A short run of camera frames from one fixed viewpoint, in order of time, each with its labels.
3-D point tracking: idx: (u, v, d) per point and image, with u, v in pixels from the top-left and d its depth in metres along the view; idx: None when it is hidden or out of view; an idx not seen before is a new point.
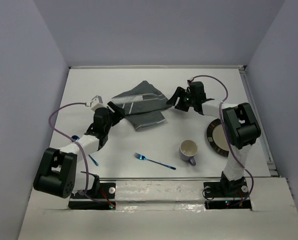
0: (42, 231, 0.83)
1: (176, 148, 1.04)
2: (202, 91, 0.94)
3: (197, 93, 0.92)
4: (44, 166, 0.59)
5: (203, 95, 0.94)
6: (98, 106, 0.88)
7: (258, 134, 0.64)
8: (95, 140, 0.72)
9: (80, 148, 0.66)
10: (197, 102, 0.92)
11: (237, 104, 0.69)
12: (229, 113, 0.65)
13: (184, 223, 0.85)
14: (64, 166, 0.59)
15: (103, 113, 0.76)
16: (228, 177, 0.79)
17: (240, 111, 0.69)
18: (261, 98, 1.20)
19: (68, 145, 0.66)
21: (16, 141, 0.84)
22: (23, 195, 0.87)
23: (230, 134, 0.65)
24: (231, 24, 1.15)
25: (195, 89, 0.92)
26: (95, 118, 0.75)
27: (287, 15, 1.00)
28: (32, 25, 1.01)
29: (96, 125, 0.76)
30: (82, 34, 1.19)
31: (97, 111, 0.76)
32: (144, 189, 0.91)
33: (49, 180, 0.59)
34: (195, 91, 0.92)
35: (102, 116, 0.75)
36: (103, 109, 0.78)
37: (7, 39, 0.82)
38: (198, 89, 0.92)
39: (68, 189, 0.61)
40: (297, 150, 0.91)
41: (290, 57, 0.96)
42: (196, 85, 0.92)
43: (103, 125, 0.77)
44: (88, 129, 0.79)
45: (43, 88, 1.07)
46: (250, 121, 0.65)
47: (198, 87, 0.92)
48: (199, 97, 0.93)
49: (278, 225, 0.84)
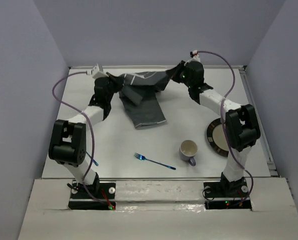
0: (42, 231, 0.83)
1: (176, 148, 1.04)
2: (202, 75, 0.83)
3: (195, 78, 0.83)
4: (56, 136, 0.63)
5: (202, 79, 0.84)
6: (100, 75, 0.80)
7: (257, 137, 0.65)
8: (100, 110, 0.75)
9: (86, 119, 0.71)
10: (194, 89, 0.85)
11: (241, 105, 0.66)
12: (234, 117, 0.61)
13: (184, 223, 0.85)
14: (75, 136, 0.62)
15: (104, 83, 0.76)
16: (228, 179, 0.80)
17: (242, 112, 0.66)
18: (261, 98, 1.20)
19: (75, 116, 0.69)
21: (16, 141, 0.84)
22: (23, 195, 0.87)
23: (232, 138, 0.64)
24: (231, 24, 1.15)
25: (194, 73, 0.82)
26: (97, 90, 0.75)
27: (287, 15, 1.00)
28: (32, 24, 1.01)
29: (98, 96, 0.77)
30: (82, 34, 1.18)
31: (97, 83, 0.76)
32: (144, 190, 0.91)
33: (63, 146, 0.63)
34: (194, 75, 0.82)
35: (103, 87, 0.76)
36: (103, 79, 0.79)
37: (6, 38, 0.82)
38: (197, 74, 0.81)
39: (81, 156, 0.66)
40: (297, 150, 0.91)
41: (291, 57, 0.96)
42: (195, 68, 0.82)
43: (106, 95, 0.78)
44: (91, 100, 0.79)
45: (43, 88, 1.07)
46: (252, 125, 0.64)
47: (199, 72, 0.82)
48: (197, 82, 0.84)
49: (278, 226, 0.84)
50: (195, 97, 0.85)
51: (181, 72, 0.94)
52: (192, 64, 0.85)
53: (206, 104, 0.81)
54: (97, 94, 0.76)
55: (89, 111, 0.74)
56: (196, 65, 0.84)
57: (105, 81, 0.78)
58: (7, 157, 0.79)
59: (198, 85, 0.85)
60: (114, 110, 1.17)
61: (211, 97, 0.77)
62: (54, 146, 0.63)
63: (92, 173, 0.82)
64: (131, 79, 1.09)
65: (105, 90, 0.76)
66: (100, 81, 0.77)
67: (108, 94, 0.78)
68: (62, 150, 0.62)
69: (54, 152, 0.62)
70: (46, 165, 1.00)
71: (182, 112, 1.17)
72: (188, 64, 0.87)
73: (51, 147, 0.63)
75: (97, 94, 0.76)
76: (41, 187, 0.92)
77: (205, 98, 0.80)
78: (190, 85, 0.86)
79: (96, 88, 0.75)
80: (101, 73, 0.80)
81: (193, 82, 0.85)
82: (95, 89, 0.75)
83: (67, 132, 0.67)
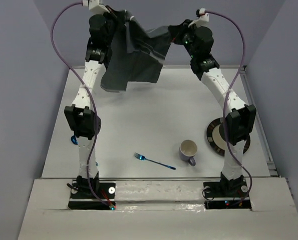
0: (42, 231, 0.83)
1: (176, 147, 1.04)
2: (210, 47, 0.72)
3: (201, 49, 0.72)
4: (71, 122, 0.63)
5: (207, 52, 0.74)
6: (100, 9, 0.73)
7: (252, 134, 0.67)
8: (100, 69, 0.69)
9: (90, 98, 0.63)
10: (198, 62, 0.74)
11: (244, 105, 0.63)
12: (233, 120, 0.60)
13: (184, 223, 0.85)
14: (89, 122, 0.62)
15: (99, 21, 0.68)
16: (227, 177, 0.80)
17: (243, 109, 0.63)
18: (261, 98, 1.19)
19: (79, 97, 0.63)
21: (15, 141, 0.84)
22: (23, 195, 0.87)
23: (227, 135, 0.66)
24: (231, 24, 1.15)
25: (202, 43, 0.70)
26: (92, 32, 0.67)
27: (286, 14, 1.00)
28: (32, 24, 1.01)
29: (95, 39, 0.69)
30: (81, 34, 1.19)
31: (91, 23, 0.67)
32: (144, 189, 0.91)
33: (81, 126, 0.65)
34: (202, 46, 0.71)
35: (99, 28, 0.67)
36: (99, 16, 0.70)
37: (6, 39, 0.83)
38: (205, 45, 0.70)
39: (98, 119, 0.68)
40: (297, 150, 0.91)
41: (291, 57, 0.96)
42: (204, 38, 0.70)
43: (103, 40, 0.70)
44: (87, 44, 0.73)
45: (43, 88, 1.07)
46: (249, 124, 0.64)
47: (207, 43, 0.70)
48: (202, 53, 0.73)
49: (278, 226, 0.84)
50: (198, 71, 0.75)
51: (185, 34, 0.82)
52: (201, 30, 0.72)
53: (210, 86, 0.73)
54: (94, 37, 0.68)
55: (88, 70, 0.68)
56: (205, 33, 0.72)
57: (101, 19, 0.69)
58: (7, 157, 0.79)
59: (202, 57, 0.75)
60: (114, 110, 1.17)
61: (216, 83, 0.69)
62: (74, 127, 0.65)
63: (94, 166, 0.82)
64: (128, 19, 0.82)
65: (102, 33, 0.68)
66: (95, 20, 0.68)
67: (106, 37, 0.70)
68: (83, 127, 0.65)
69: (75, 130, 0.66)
70: (46, 165, 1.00)
71: (181, 112, 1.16)
72: (197, 30, 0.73)
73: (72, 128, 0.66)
75: (93, 37, 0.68)
76: (41, 187, 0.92)
77: (210, 82, 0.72)
78: (194, 55, 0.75)
79: (90, 29, 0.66)
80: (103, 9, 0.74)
81: (198, 53, 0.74)
82: (90, 31, 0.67)
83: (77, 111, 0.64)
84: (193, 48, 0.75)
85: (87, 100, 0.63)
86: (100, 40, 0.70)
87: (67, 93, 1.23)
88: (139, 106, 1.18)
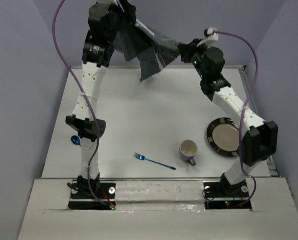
0: (42, 231, 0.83)
1: (176, 148, 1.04)
2: (221, 68, 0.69)
3: (211, 69, 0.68)
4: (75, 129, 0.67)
5: (219, 73, 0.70)
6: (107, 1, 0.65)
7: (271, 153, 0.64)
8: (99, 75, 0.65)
9: (90, 111, 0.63)
10: (208, 83, 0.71)
11: (262, 123, 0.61)
12: (254, 137, 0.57)
13: (184, 223, 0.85)
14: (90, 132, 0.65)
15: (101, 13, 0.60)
16: (230, 182, 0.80)
17: (263, 127, 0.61)
18: (262, 98, 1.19)
19: (79, 107, 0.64)
21: (15, 141, 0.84)
22: (23, 195, 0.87)
23: (246, 155, 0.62)
24: (231, 24, 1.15)
25: (212, 63, 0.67)
26: (91, 23, 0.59)
27: (286, 15, 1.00)
28: (32, 24, 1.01)
29: (94, 33, 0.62)
30: (81, 34, 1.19)
31: (91, 14, 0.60)
32: (144, 189, 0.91)
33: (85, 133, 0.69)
34: (212, 66, 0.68)
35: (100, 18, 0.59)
36: (102, 6, 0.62)
37: (6, 39, 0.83)
38: (216, 65, 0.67)
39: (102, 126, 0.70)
40: (297, 150, 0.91)
41: (291, 57, 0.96)
42: (215, 58, 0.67)
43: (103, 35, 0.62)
44: (86, 39, 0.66)
45: (43, 88, 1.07)
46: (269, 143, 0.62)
47: (217, 63, 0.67)
48: (212, 74, 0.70)
49: (278, 226, 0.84)
50: (209, 92, 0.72)
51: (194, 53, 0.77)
52: (211, 51, 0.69)
53: (221, 104, 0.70)
54: (93, 31, 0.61)
55: (86, 75, 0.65)
56: (215, 53, 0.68)
57: (103, 10, 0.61)
58: (7, 157, 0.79)
59: (213, 78, 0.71)
60: (114, 110, 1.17)
61: (228, 101, 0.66)
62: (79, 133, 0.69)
63: (95, 168, 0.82)
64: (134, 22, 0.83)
65: (102, 25, 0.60)
66: (96, 10, 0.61)
67: (107, 31, 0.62)
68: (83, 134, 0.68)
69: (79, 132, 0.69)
70: (46, 165, 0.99)
71: (182, 112, 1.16)
72: (208, 51, 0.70)
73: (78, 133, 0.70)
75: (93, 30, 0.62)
76: (41, 187, 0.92)
77: (221, 100, 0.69)
78: (205, 77, 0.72)
79: (89, 19, 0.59)
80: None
81: (208, 74, 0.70)
82: (89, 21, 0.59)
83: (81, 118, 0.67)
84: (203, 67, 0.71)
85: (86, 109, 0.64)
86: (101, 34, 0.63)
87: (67, 93, 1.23)
88: (139, 106, 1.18)
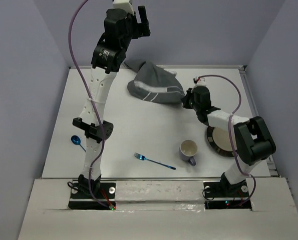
0: (42, 231, 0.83)
1: (176, 147, 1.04)
2: (208, 99, 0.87)
3: (201, 101, 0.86)
4: None
5: (208, 103, 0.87)
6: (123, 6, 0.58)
7: (272, 151, 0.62)
8: (106, 83, 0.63)
9: (95, 114, 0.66)
10: (202, 112, 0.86)
11: (249, 118, 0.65)
12: (242, 128, 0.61)
13: (184, 223, 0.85)
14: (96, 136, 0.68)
15: (117, 16, 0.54)
16: (230, 181, 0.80)
17: (252, 125, 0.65)
18: (261, 98, 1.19)
19: (85, 111, 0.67)
21: (15, 141, 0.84)
22: (23, 195, 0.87)
23: (243, 152, 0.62)
24: (232, 24, 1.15)
25: (200, 96, 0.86)
26: (106, 24, 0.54)
27: (287, 15, 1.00)
28: (32, 24, 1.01)
29: (108, 35, 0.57)
30: (82, 34, 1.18)
31: (109, 15, 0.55)
32: (144, 189, 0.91)
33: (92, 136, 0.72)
34: (200, 98, 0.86)
35: (116, 22, 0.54)
36: (120, 10, 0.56)
37: (6, 39, 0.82)
38: (203, 97, 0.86)
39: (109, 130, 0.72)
40: (297, 150, 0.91)
41: (291, 57, 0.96)
42: (201, 92, 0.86)
43: (117, 39, 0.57)
44: (99, 41, 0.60)
45: (43, 87, 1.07)
46: (264, 138, 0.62)
47: (204, 95, 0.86)
48: (203, 105, 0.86)
49: (278, 225, 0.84)
50: (204, 120, 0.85)
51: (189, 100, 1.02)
52: (198, 88, 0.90)
53: (215, 124, 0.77)
54: (107, 33, 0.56)
55: (94, 80, 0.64)
56: (202, 90, 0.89)
57: (122, 13, 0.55)
58: (7, 157, 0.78)
59: (205, 108, 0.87)
60: (114, 110, 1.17)
61: (218, 115, 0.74)
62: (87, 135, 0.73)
63: (97, 171, 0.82)
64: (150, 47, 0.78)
65: (117, 29, 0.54)
66: (116, 11, 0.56)
67: (122, 36, 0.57)
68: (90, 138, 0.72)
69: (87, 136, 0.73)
70: (46, 165, 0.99)
71: (182, 112, 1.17)
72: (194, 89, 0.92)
73: None
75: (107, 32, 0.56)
76: (41, 187, 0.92)
77: (213, 119, 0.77)
78: (198, 109, 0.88)
79: (104, 20, 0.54)
80: (129, 7, 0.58)
81: (200, 106, 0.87)
82: (104, 23, 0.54)
83: None
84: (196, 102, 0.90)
85: (92, 114, 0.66)
86: (114, 38, 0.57)
87: (67, 93, 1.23)
88: (139, 106, 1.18)
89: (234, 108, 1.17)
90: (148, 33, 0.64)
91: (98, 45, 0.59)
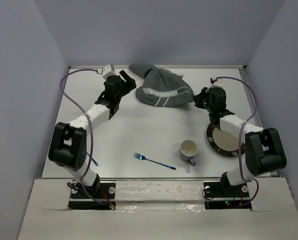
0: (41, 231, 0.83)
1: (176, 148, 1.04)
2: (223, 102, 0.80)
3: (216, 104, 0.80)
4: (56, 139, 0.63)
5: (224, 106, 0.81)
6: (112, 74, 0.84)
7: (282, 165, 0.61)
8: (105, 111, 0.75)
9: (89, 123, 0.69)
10: (215, 115, 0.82)
11: (262, 129, 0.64)
12: (253, 139, 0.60)
13: (184, 223, 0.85)
14: (74, 142, 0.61)
15: (114, 80, 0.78)
16: (230, 182, 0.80)
17: (265, 136, 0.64)
18: (261, 98, 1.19)
19: (77, 119, 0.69)
21: (15, 141, 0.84)
22: (23, 195, 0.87)
23: (252, 162, 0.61)
24: (232, 24, 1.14)
25: (216, 98, 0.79)
26: (106, 85, 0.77)
27: (287, 15, 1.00)
28: (32, 25, 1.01)
29: (107, 92, 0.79)
30: (82, 35, 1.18)
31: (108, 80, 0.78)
32: (144, 189, 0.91)
33: (63, 150, 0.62)
34: (215, 100, 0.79)
35: (113, 84, 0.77)
36: (114, 76, 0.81)
37: (5, 39, 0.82)
38: (218, 100, 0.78)
39: (79, 161, 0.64)
40: (297, 151, 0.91)
41: (291, 57, 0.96)
42: (217, 94, 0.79)
43: (114, 94, 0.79)
44: (100, 96, 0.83)
45: (42, 88, 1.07)
46: (276, 151, 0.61)
47: (220, 98, 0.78)
48: (218, 108, 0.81)
49: (279, 226, 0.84)
50: (216, 122, 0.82)
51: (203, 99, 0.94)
52: (214, 89, 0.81)
53: (226, 128, 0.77)
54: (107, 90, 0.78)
55: (94, 108, 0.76)
56: (218, 90, 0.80)
57: (116, 78, 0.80)
58: (6, 157, 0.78)
59: (219, 110, 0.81)
60: None
61: (231, 121, 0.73)
62: (54, 149, 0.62)
63: (90, 175, 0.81)
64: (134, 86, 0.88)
65: (114, 88, 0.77)
66: (111, 77, 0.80)
67: (117, 93, 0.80)
68: (62, 156, 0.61)
69: (55, 157, 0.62)
70: (46, 165, 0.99)
71: (182, 113, 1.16)
72: (211, 89, 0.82)
73: (51, 150, 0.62)
75: (106, 90, 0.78)
76: (41, 187, 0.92)
77: (225, 122, 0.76)
78: (212, 111, 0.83)
79: (105, 82, 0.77)
80: (113, 73, 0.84)
81: (214, 108, 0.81)
82: (105, 84, 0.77)
83: (68, 136, 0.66)
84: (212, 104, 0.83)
85: (84, 123, 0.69)
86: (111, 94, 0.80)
87: (67, 93, 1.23)
88: (139, 107, 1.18)
89: (248, 114, 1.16)
90: (134, 86, 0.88)
91: (99, 100, 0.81)
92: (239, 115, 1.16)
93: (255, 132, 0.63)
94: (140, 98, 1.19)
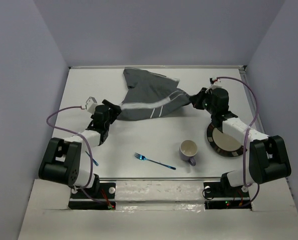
0: (41, 231, 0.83)
1: (176, 148, 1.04)
2: (226, 103, 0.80)
3: (218, 105, 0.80)
4: (49, 154, 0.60)
5: (225, 107, 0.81)
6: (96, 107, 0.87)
7: (287, 175, 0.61)
8: (97, 134, 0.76)
9: (83, 139, 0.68)
10: (217, 116, 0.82)
11: (267, 137, 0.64)
12: (258, 148, 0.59)
13: (184, 223, 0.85)
14: (69, 154, 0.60)
15: (103, 109, 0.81)
16: (231, 183, 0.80)
17: (269, 144, 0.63)
18: (262, 98, 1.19)
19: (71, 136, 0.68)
21: (15, 141, 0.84)
22: (23, 194, 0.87)
23: (255, 170, 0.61)
24: (232, 24, 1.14)
25: (218, 100, 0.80)
26: (96, 114, 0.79)
27: (287, 15, 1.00)
28: (31, 25, 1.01)
29: (97, 121, 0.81)
30: (82, 34, 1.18)
31: (96, 108, 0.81)
32: (144, 189, 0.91)
33: (56, 164, 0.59)
34: (218, 102, 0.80)
35: (102, 112, 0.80)
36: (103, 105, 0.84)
37: (4, 40, 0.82)
38: (221, 101, 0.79)
39: (72, 178, 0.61)
40: (296, 150, 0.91)
41: (291, 57, 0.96)
42: (220, 95, 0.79)
43: (103, 122, 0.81)
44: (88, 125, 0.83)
45: (42, 88, 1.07)
46: (281, 161, 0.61)
47: (223, 99, 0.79)
48: (220, 110, 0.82)
49: (279, 226, 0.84)
50: (218, 125, 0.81)
51: (203, 100, 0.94)
52: (217, 90, 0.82)
53: (229, 131, 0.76)
54: (95, 118, 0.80)
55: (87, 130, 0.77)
56: (221, 92, 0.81)
57: (105, 107, 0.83)
58: (5, 157, 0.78)
59: (221, 112, 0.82)
60: None
61: (235, 125, 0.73)
62: (46, 164, 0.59)
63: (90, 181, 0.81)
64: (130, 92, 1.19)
65: (104, 116, 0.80)
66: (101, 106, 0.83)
67: (106, 121, 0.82)
68: (54, 170, 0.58)
69: (45, 169, 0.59)
70: None
71: (182, 112, 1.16)
72: (214, 91, 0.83)
73: (42, 166, 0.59)
75: (95, 118, 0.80)
76: (41, 187, 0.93)
77: (228, 126, 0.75)
78: (214, 112, 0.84)
79: (95, 112, 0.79)
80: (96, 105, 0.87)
81: (216, 109, 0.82)
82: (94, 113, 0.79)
83: (61, 152, 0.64)
84: (214, 106, 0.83)
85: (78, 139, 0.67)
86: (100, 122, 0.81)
87: (67, 92, 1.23)
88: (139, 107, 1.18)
89: (249, 114, 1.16)
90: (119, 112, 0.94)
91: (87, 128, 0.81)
92: (240, 115, 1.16)
93: (259, 140, 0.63)
94: (121, 116, 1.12)
